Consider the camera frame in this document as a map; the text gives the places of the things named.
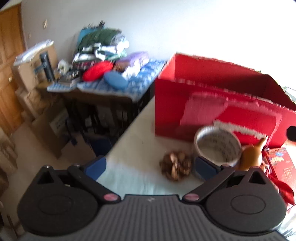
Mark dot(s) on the purple tissue pack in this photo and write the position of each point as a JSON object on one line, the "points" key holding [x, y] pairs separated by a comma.
{"points": [[134, 59]]}

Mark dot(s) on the red patterned gift box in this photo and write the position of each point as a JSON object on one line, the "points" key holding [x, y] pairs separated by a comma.
{"points": [[280, 169]]}

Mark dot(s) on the tan calabash gourd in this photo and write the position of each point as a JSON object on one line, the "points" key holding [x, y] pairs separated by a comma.
{"points": [[252, 155]]}

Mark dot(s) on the blue checkered towel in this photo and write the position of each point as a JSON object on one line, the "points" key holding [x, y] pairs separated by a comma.
{"points": [[137, 86]]}

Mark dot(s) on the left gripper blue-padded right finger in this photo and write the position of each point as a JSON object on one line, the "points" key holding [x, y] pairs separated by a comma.
{"points": [[213, 177]]}

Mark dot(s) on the clear packing tape roll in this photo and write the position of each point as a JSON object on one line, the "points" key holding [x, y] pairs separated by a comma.
{"points": [[212, 148]]}

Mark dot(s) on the brown cardboard box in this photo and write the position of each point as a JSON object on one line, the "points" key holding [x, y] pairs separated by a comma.
{"points": [[27, 69]]}

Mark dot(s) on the brown pine cone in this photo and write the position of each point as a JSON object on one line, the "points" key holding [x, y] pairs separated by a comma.
{"points": [[176, 165]]}

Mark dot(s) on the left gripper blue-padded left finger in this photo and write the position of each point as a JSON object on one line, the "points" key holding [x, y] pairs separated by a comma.
{"points": [[87, 175]]}

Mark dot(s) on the wooden door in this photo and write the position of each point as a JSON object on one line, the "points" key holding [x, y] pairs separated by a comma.
{"points": [[12, 44]]}

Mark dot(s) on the black thermos bottle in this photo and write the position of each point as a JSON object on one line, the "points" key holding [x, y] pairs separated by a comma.
{"points": [[44, 57]]}

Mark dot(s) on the pile of folded clothes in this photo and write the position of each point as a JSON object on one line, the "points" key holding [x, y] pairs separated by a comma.
{"points": [[97, 43]]}

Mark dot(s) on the large red cardboard box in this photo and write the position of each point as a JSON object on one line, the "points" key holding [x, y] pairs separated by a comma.
{"points": [[192, 92]]}

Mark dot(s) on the blue oval case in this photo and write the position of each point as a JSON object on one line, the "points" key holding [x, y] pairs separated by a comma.
{"points": [[115, 80]]}

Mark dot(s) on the white skull figurine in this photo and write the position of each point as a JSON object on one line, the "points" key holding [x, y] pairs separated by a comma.
{"points": [[63, 67]]}

